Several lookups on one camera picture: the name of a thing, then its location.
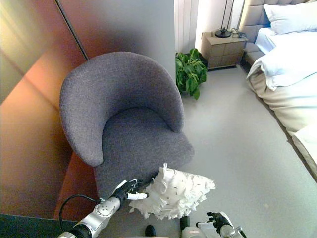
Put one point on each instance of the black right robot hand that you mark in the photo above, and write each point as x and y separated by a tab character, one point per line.
219	219

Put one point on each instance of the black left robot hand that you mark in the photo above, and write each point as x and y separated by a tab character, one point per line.
123	191

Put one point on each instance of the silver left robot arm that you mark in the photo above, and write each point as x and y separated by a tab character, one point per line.
90	219

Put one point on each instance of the white bed pillow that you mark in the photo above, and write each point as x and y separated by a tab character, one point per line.
289	18

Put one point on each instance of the silver right robot leg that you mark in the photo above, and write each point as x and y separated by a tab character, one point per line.
190	230

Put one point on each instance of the grey fabric armchair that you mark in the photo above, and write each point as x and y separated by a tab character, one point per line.
123	116

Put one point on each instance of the green potted plant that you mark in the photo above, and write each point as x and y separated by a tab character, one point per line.
190	72

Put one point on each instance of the beige bedside table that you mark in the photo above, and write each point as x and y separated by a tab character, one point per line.
223	52

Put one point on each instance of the white duvet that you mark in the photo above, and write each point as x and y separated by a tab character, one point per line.
289	59

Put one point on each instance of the black floor lamp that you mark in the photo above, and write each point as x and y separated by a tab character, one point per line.
224	31

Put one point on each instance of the grey tufted headboard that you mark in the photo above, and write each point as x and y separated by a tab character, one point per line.
252	15

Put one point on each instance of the bed with beige frame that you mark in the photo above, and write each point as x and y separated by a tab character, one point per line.
282	109

